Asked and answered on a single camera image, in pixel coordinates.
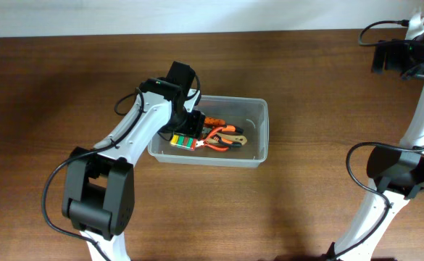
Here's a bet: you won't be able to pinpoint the orange scraper wooden handle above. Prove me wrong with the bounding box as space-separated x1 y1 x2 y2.
207 133 247 145

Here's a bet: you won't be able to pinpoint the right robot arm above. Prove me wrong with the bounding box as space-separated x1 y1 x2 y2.
324 10 424 260

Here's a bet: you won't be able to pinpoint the clear screwdriver set case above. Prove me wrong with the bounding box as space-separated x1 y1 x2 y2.
170 134 197 151

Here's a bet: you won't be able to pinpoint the black cable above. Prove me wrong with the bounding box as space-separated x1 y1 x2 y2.
327 20 424 261
41 74 201 261

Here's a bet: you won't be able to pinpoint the clear plastic container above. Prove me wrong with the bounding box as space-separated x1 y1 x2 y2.
148 95 269 168

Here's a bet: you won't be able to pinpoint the left black cable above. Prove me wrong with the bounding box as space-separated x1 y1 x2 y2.
41 74 201 261

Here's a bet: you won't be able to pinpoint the orange socket rail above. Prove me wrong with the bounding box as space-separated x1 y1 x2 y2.
204 117 225 128

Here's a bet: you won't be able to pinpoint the right black cable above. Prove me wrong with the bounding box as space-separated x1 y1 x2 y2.
327 20 424 261

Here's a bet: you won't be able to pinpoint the red black small pliers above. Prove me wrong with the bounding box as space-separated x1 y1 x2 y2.
195 125 231 152

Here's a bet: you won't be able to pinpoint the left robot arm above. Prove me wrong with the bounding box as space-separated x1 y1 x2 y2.
62 62 205 260

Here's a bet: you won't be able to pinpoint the orange black needle-nose pliers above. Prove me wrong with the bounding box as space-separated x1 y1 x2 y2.
201 125 244 147

